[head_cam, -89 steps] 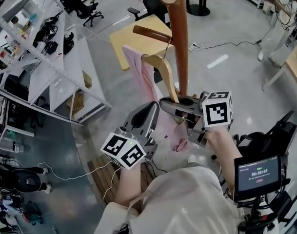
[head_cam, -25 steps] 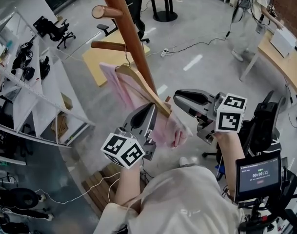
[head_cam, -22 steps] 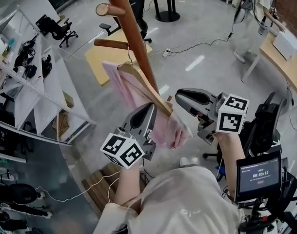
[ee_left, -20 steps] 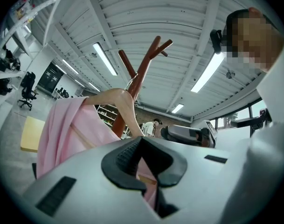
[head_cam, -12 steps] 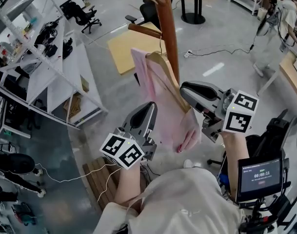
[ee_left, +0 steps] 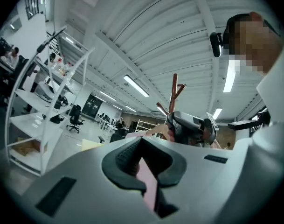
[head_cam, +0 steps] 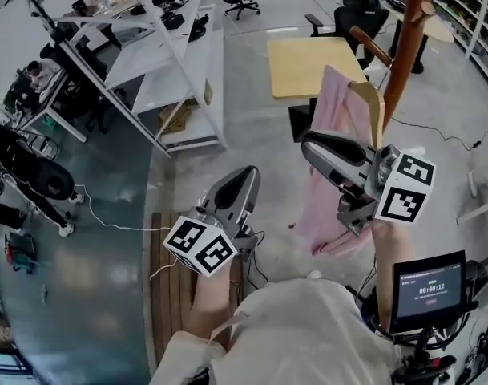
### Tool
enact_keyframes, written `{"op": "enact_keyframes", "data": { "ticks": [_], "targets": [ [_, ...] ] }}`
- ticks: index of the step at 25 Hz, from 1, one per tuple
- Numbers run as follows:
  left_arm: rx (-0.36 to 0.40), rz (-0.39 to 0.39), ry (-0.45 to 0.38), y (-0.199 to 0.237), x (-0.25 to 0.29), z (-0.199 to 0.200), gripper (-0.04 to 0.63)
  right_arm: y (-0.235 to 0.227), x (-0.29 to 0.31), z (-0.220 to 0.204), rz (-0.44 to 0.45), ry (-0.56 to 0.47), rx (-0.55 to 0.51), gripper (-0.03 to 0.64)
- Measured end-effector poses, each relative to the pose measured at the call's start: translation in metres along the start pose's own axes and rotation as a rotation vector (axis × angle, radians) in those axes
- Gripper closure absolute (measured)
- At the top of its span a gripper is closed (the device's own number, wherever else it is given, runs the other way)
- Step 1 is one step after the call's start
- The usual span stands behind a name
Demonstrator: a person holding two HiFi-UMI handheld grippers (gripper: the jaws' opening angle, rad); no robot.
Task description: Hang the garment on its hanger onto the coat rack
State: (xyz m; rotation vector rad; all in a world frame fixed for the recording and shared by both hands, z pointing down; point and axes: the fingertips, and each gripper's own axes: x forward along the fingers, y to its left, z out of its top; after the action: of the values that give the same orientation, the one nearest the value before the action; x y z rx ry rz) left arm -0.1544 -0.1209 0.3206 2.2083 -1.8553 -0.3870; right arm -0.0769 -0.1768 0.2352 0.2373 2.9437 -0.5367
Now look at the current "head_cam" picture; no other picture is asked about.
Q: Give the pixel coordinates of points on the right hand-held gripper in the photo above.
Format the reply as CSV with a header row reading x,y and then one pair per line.
x,y
404,203

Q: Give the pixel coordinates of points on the wooden slat platform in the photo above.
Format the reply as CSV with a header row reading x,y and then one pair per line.
x,y
167,303

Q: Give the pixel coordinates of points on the small black monitor screen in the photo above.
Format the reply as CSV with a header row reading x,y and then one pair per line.
x,y
428,291

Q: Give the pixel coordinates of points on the black box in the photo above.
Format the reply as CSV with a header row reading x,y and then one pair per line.
x,y
172,21

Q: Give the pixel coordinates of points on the black monitor mount rig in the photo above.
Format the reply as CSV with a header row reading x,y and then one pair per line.
x,y
424,365

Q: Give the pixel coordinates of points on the wooden clothes hanger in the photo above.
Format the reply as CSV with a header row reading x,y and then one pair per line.
x,y
373,110

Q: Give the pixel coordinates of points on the person's white shoe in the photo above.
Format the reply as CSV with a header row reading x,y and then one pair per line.
x,y
315,274

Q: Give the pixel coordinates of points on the white storage shelving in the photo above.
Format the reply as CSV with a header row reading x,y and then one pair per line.
x,y
476,18

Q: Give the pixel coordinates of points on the white metal shelving rack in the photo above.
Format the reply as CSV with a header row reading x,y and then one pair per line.
x,y
179,74

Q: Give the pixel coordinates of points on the person's white shirt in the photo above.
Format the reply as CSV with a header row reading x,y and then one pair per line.
x,y
299,335

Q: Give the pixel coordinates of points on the person's left forearm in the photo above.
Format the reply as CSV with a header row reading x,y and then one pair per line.
x,y
209,307

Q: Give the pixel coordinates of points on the light wooden square table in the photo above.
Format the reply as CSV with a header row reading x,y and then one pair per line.
x,y
299,66

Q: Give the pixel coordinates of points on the red and teal trolley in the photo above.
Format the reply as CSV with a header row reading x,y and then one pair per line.
x,y
23,255

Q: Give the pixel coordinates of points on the round wooden table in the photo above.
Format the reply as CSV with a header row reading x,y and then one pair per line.
x,y
438,30

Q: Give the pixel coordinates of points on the flat cardboard boxes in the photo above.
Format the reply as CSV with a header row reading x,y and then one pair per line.
x,y
175,118

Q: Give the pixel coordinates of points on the pink garment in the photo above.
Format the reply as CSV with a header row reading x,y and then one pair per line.
x,y
331,102

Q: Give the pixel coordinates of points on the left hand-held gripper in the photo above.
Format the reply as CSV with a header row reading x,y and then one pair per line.
x,y
203,247

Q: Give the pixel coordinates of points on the white desk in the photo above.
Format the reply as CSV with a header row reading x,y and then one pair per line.
x,y
55,112

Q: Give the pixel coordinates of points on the black table base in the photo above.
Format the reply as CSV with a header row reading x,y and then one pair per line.
x,y
299,122

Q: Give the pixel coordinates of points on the green stool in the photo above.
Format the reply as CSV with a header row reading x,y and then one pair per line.
x,y
50,123

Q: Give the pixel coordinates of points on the brown wooden coat rack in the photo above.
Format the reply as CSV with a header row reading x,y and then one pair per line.
x,y
404,54

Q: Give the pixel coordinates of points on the person's right forearm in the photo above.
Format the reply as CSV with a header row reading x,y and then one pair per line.
x,y
392,263

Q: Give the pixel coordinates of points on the white table frame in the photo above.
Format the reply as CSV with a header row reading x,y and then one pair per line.
x,y
478,211

